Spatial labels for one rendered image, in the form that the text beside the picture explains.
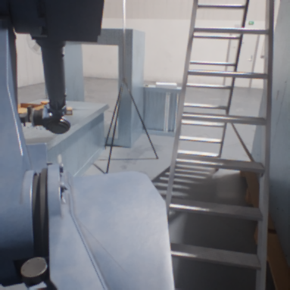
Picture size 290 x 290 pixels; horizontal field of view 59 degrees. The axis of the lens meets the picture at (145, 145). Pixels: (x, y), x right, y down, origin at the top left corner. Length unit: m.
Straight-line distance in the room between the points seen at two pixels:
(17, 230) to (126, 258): 0.27
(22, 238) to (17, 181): 0.15
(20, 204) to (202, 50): 10.65
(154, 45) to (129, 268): 10.91
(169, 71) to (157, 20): 2.02
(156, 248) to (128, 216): 0.11
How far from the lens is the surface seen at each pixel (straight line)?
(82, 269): 0.64
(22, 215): 0.72
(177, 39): 11.19
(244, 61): 11.18
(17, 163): 0.79
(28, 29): 1.19
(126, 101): 3.55
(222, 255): 1.43
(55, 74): 1.67
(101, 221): 0.70
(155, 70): 11.36
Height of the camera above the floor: 1.37
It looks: 21 degrees down
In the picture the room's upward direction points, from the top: 2 degrees clockwise
